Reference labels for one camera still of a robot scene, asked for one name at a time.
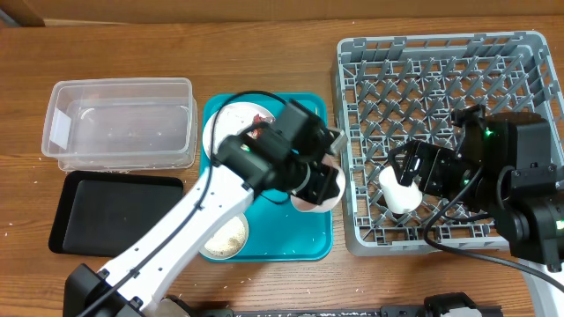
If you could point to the pink bowl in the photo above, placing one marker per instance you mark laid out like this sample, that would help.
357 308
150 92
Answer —
319 208

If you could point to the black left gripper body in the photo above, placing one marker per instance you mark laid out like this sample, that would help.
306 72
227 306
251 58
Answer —
318 183

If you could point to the white cup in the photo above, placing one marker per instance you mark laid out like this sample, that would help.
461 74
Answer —
399 199

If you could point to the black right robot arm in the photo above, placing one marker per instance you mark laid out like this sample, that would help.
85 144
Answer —
503 166

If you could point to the teal plastic tray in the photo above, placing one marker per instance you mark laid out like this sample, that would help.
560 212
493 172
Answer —
279 233

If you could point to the red snack wrapper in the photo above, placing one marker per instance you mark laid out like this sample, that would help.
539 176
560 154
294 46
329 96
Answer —
259 122

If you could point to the grey bowl with rice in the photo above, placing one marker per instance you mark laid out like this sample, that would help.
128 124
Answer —
228 241

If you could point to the black tray bin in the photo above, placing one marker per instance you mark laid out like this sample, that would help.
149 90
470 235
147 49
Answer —
103 214

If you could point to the grey dishwasher rack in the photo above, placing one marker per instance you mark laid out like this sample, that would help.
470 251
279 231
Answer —
391 90

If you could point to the clear plastic container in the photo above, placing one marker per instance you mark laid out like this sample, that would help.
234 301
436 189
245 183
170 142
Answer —
121 124

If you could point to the white round plate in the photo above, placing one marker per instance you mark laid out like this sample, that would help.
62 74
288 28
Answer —
233 119

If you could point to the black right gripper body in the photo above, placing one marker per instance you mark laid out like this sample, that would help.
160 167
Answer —
441 172

